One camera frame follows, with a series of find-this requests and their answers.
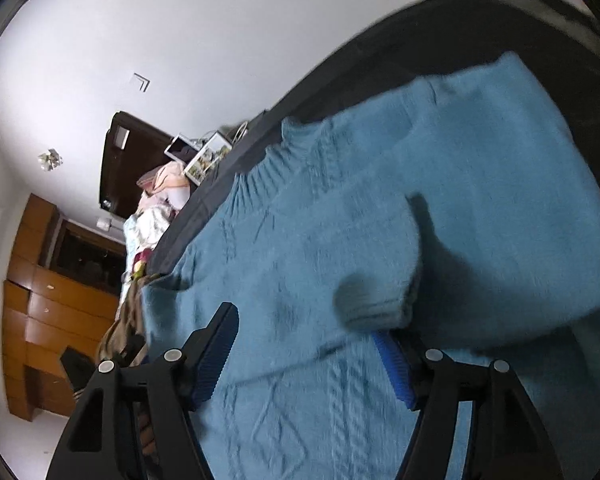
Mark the wall flower ornament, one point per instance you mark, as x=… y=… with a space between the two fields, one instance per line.
x=50 y=160

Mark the dark wooden headboard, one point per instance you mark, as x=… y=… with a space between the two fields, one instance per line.
x=125 y=170

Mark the white crumpled garment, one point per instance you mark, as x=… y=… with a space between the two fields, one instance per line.
x=179 y=196

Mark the photo frame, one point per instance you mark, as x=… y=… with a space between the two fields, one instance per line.
x=205 y=157

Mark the pink pillow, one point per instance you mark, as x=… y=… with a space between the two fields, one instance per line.
x=160 y=175

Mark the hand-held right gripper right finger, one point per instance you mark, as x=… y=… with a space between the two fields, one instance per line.
x=395 y=370

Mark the colourful plush toy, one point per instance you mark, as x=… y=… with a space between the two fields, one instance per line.
x=141 y=266

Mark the brown fleece garment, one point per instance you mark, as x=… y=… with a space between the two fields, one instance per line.
x=125 y=320

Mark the bed with white bedding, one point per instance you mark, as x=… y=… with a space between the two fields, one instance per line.
x=147 y=225

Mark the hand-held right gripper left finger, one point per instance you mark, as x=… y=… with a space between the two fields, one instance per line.
x=215 y=355

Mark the white wall switch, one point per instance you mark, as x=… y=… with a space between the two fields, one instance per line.
x=142 y=82

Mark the wooden wardrobe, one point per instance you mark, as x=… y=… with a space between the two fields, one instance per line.
x=45 y=310

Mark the teal knit sweater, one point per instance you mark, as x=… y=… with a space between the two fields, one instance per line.
x=305 y=240

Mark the white wall socket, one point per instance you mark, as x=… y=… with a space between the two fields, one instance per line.
x=104 y=223

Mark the white tablet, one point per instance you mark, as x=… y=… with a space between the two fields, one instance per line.
x=177 y=149

